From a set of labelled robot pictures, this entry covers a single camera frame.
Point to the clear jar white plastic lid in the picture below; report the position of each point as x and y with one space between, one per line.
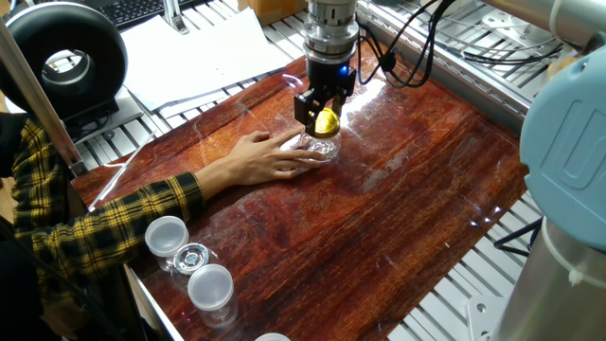
210 286
166 235

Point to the clear jar silver metal lid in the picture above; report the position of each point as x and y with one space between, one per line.
190 259

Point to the brown cardboard box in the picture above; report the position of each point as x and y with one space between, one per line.
265 9

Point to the aluminium frame post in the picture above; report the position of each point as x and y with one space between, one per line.
38 99

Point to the large clear jar white lid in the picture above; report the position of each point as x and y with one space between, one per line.
272 337

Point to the gold metal jar lid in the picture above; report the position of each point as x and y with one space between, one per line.
329 124

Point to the glossy wood grain mat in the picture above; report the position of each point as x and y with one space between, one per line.
379 213

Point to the empty clear lidless jar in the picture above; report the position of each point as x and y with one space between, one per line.
292 81

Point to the black computer keyboard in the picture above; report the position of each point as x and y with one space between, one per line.
132 10

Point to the silver metal mounting plate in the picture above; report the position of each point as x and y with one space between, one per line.
511 23

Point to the grey aluminium rail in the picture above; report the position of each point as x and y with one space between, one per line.
473 90

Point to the bare human hand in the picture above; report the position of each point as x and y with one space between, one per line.
255 161

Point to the forearm yellow black plaid sleeve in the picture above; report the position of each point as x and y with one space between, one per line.
142 208

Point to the white paper sheet stack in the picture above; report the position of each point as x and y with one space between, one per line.
189 61

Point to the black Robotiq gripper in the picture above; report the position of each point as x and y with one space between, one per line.
329 78

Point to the metal bracket stand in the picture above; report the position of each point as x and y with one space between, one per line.
175 19

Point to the small clear glass jar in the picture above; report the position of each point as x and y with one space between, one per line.
331 147

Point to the silver UR5 robot arm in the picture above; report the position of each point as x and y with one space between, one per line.
568 142

